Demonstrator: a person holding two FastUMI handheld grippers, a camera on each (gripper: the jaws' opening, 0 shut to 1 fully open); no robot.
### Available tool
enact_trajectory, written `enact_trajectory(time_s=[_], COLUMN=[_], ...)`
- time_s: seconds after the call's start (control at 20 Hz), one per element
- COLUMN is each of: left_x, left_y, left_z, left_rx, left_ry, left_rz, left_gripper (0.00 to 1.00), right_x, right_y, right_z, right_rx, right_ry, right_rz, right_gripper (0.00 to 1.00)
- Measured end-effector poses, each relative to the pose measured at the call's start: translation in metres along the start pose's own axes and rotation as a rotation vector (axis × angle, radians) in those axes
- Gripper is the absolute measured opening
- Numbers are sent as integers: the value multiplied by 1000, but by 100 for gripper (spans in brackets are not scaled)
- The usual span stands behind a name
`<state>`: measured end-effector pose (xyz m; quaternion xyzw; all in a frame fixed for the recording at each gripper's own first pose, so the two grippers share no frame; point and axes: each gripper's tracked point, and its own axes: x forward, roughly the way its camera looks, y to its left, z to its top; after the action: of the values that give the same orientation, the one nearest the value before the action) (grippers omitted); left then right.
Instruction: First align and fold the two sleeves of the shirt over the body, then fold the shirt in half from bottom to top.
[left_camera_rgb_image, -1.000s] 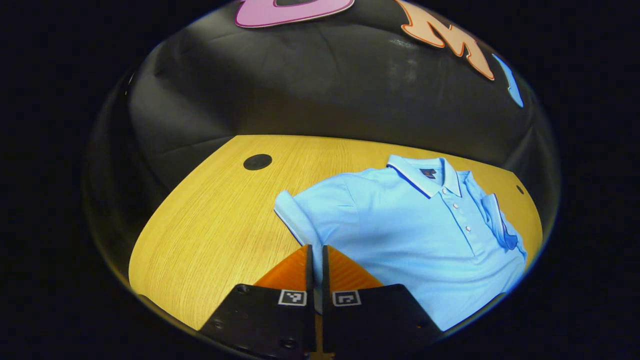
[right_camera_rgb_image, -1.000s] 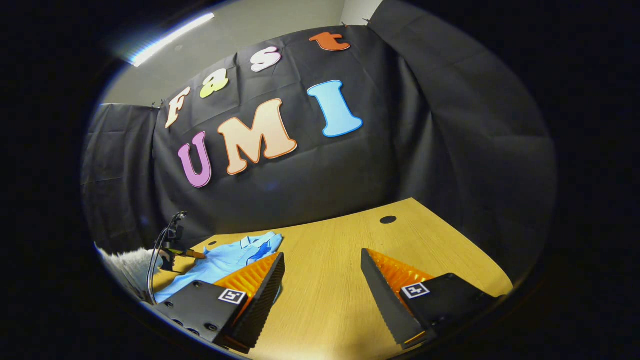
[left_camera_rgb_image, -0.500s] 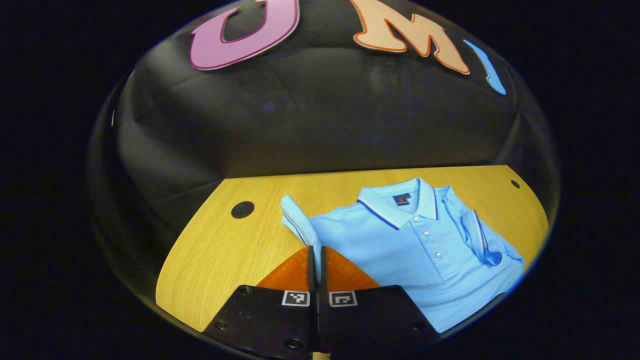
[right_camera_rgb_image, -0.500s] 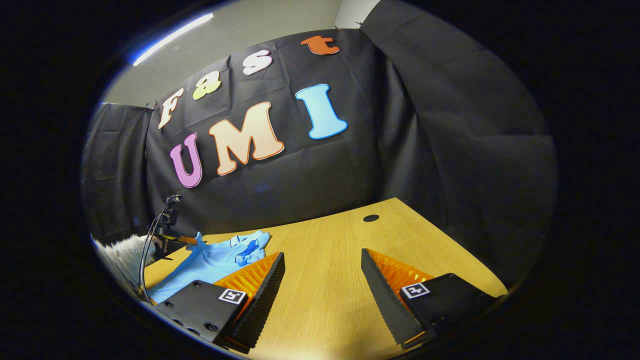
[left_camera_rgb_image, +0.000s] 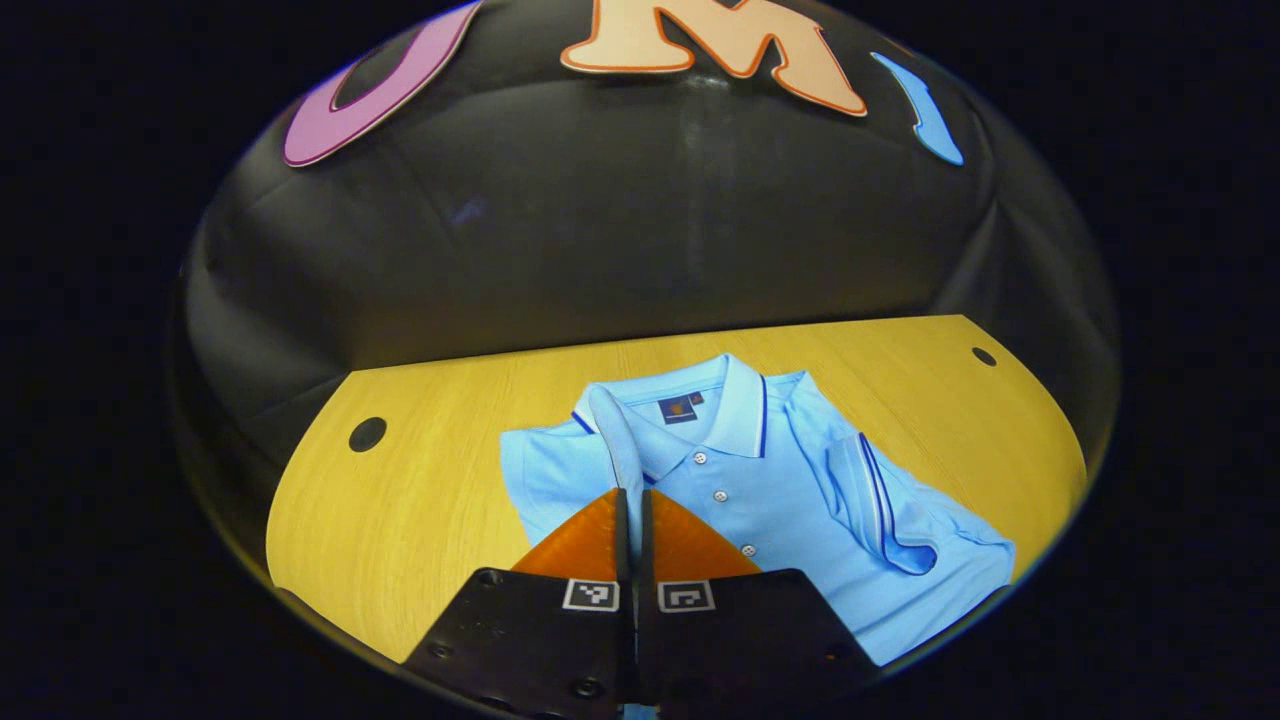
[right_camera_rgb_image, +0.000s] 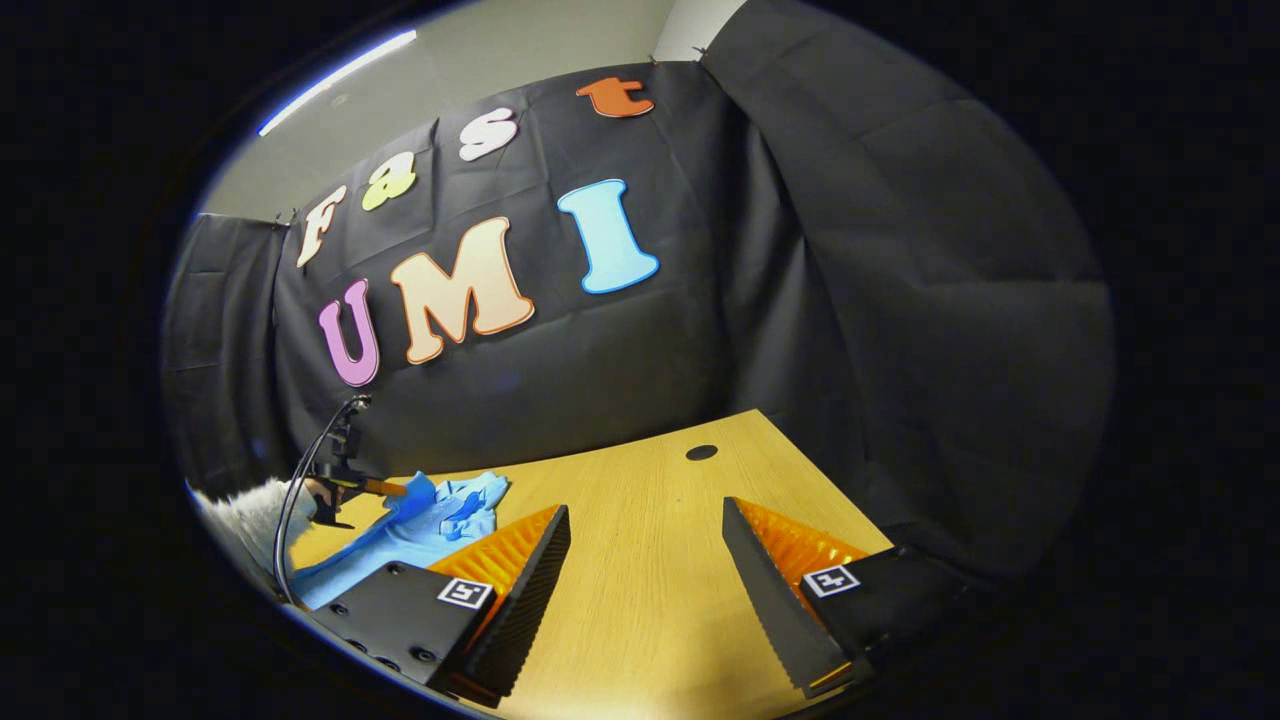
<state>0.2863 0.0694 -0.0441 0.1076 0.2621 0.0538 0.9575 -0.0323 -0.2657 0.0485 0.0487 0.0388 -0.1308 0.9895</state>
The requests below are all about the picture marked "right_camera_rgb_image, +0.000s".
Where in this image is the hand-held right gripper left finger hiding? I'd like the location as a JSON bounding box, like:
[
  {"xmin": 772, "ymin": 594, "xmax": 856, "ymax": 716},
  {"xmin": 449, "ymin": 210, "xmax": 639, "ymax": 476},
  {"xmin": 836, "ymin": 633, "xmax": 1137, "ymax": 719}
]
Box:
[{"xmin": 305, "ymin": 504, "xmax": 573, "ymax": 709}]

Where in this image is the black backdrop cloth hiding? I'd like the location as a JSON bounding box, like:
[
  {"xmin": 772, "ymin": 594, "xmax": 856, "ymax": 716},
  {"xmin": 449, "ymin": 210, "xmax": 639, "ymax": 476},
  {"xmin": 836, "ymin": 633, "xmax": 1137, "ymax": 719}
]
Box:
[{"xmin": 160, "ymin": 0, "xmax": 1116, "ymax": 591}]

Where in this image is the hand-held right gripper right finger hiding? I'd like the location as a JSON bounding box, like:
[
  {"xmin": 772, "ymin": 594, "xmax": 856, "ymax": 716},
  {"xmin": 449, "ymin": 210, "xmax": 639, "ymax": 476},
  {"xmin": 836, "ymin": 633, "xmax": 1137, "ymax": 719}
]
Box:
[{"xmin": 722, "ymin": 496, "xmax": 966, "ymax": 699}]

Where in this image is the light blue T-shirt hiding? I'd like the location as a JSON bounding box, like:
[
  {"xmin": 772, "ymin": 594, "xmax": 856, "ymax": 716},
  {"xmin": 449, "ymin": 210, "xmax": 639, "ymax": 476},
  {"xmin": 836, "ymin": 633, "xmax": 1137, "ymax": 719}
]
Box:
[{"xmin": 290, "ymin": 470, "xmax": 511, "ymax": 611}]

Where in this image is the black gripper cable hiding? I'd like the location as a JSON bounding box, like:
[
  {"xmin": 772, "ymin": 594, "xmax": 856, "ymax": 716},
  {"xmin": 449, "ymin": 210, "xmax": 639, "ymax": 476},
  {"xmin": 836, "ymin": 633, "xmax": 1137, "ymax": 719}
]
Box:
[{"xmin": 272, "ymin": 398, "xmax": 359, "ymax": 607}]

